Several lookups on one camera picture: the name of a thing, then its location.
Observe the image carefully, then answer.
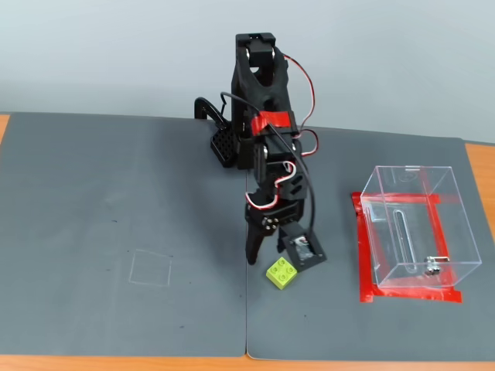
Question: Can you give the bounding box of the red tape on arm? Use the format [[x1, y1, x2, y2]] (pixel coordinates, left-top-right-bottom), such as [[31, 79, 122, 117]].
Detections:
[[250, 110, 294, 137]]

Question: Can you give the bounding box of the green lego duplo block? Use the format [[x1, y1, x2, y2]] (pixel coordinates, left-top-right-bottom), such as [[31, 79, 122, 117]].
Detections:
[[265, 256, 299, 289]]

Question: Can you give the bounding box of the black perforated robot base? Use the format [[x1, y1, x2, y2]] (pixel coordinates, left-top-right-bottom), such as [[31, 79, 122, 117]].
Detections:
[[209, 126, 238, 170]]

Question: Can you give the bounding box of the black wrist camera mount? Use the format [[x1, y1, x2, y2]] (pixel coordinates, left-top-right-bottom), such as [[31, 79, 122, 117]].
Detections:
[[279, 223, 328, 272]]

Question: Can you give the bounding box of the transparent acrylic box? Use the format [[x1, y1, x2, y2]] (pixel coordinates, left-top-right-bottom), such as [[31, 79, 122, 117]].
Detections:
[[360, 165, 483, 289]]

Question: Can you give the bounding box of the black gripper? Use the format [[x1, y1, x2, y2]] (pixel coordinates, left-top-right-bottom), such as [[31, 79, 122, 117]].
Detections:
[[244, 199, 311, 266]]

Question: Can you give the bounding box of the grey rubber mat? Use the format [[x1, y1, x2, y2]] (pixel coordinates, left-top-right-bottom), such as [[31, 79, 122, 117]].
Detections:
[[0, 111, 248, 357], [246, 125, 495, 362]]

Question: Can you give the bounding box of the metal box latch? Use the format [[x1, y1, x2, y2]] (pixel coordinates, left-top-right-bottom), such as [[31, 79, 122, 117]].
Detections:
[[422, 255, 451, 277]]

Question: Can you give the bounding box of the black camera cable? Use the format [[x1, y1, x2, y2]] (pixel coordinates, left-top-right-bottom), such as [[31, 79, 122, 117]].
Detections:
[[219, 90, 316, 248]]

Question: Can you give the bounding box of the black table clamp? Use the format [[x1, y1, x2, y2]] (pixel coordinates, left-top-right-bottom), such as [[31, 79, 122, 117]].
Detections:
[[193, 96, 230, 129]]

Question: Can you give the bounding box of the red white black servo wire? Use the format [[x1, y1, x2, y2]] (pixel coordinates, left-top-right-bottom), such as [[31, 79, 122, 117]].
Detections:
[[245, 160, 301, 212], [283, 55, 321, 159]]

